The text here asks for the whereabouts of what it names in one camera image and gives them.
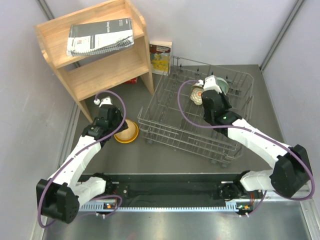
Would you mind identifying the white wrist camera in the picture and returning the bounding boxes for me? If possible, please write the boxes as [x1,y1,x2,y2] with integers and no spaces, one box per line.
[196,75,222,94]
[93,96,113,108]

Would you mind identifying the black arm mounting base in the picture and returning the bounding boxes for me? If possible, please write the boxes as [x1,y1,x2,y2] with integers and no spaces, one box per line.
[93,173,263,208]

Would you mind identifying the beige bird-pattern bowl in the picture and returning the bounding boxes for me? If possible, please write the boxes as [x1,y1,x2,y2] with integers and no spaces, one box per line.
[115,119,136,141]

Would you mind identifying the grey spiral-bound manual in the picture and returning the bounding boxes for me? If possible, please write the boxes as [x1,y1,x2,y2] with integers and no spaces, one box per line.
[66,17,134,57]

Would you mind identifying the small red object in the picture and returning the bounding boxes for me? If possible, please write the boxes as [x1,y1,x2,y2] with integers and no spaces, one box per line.
[126,77,138,84]

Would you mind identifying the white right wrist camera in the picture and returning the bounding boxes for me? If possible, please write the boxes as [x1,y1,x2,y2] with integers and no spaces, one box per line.
[196,75,222,94]

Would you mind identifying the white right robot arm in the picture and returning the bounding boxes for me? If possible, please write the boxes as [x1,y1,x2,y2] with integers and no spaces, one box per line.
[201,90,313,199]

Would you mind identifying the yellow plastic bowl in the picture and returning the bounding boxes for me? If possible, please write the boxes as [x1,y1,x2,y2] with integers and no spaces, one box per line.
[114,120,139,144]

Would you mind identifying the pale green ceramic bowl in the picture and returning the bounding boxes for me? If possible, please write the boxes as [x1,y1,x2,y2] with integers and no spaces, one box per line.
[216,77,230,95]

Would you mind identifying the floral patterned ceramic bowl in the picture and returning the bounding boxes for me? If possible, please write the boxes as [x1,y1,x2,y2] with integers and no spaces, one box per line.
[190,88,204,106]

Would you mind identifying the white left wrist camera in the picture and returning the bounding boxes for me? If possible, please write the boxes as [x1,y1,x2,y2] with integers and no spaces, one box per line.
[93,96,113,108]

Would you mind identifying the colourful paperback book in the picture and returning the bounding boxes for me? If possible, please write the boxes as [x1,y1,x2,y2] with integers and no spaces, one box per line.
[149,41,173,75]

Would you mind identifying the grey wire dish rack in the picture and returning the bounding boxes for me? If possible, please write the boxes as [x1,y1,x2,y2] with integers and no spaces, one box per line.
[138,56,254,168]

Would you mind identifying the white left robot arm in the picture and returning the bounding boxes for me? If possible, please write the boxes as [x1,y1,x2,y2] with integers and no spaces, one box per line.
[36,103,128,228]

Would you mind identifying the wooden two-tier shelf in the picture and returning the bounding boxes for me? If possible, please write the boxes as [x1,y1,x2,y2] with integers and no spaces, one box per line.
[34,0,154,122]

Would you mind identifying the aluminium rail with cable duct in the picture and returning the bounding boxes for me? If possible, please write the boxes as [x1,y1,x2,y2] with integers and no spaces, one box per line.
[43,179,314,213]

